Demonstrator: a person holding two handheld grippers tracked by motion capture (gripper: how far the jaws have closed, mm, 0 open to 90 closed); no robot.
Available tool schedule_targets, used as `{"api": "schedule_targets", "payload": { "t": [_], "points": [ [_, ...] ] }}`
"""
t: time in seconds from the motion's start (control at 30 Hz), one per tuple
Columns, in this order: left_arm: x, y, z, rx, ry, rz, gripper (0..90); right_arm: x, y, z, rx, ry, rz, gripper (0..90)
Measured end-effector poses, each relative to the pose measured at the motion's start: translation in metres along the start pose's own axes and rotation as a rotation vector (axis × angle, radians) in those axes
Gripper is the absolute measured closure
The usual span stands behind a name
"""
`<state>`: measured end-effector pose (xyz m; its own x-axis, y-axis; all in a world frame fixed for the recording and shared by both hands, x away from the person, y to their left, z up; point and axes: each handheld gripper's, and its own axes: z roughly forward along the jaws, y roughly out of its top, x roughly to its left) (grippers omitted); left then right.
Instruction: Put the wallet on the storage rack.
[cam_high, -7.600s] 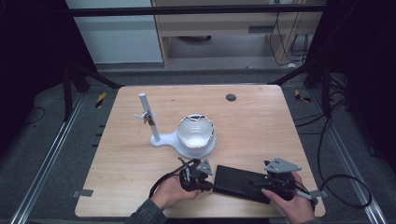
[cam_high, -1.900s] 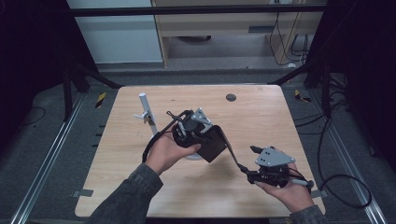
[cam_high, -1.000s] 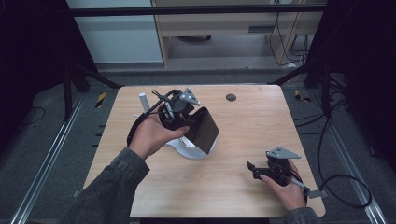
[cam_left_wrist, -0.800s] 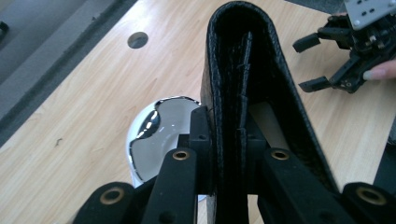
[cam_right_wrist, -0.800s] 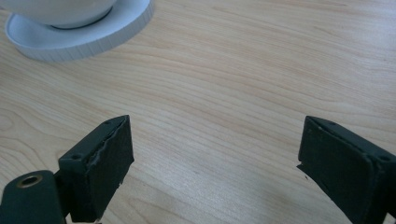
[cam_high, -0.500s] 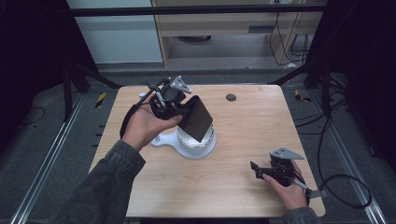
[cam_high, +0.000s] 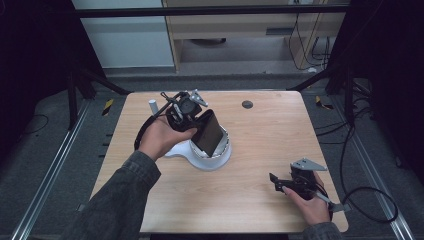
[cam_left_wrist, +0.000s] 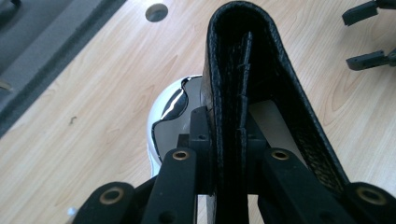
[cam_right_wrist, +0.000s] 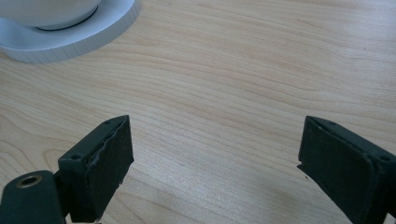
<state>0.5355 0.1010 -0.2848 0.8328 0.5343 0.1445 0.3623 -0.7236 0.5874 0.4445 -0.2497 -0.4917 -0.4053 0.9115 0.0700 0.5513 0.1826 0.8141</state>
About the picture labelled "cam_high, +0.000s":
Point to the grey metal table bracket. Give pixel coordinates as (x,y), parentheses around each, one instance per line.
(343,207)
(80,207)

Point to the black horizontal metal bar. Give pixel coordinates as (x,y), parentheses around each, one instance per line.
(200,11)

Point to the white bowl with jagged rim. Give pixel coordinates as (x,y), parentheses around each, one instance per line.
(226,144)

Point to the wooden desk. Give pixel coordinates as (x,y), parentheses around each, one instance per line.
(240,23)

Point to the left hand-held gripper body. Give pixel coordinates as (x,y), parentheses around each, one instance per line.
(185,111)

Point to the yellow black striped tape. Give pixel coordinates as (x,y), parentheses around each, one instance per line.
(107,107)
(321,102)

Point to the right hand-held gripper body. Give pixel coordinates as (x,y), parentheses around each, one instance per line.
(303,181)

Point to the white cabinet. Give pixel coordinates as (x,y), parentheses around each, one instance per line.
(126,40)

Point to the person's right hand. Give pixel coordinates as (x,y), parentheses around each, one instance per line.
(313,210)

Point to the dark round table grommet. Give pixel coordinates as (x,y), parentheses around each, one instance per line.
(247,104)

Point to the white stand with post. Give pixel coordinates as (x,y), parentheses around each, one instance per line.
(208,164)

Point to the aluminium floor rail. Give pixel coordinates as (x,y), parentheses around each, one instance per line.
(376,173)
(50,173)

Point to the black metal stand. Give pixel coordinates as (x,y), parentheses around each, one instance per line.
(348,90)
(71,96)

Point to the person's left hand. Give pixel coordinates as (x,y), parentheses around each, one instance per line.
(160,140)

